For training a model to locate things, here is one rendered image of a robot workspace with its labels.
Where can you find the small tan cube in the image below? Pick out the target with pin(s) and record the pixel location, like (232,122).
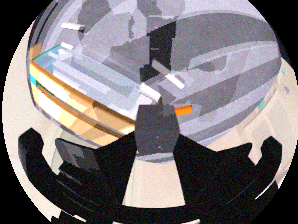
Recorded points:
(35,50)

